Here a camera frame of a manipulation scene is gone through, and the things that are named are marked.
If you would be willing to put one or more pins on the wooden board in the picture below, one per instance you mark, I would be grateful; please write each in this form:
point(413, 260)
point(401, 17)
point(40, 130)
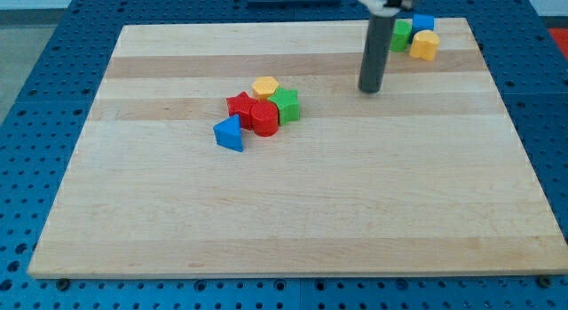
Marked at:
point(427, 177)

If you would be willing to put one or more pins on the green cylinder block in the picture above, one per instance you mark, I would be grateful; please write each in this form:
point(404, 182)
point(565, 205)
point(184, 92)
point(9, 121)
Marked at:
point(400, 36)

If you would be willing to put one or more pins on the blue triangle block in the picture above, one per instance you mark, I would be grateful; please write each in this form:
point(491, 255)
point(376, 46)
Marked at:
point(228, 133)

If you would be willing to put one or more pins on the blue cube block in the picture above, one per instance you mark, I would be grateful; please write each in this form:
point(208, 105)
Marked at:
point(421, 22)

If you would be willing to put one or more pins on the red cylinder block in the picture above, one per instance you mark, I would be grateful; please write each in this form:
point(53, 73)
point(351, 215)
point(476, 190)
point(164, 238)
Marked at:
point(264, 117)

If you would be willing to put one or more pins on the green star block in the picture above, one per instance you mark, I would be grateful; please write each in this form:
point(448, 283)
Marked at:
point(288, 105)

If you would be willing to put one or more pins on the yellow heart block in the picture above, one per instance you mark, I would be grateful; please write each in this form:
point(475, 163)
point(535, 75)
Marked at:
point(425, 45)

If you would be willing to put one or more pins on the yellow hexagon block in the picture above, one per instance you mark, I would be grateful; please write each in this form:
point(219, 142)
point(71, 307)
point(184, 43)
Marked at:
point(264, 87)

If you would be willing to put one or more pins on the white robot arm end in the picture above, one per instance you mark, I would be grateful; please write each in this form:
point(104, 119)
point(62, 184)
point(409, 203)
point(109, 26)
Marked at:
point(389, 8)

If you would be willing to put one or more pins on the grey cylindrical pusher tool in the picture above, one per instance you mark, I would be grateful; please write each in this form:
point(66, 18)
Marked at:
point(375, 54)

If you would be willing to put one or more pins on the red star block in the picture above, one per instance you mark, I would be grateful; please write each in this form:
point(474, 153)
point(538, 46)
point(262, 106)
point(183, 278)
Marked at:
point(241, 105)

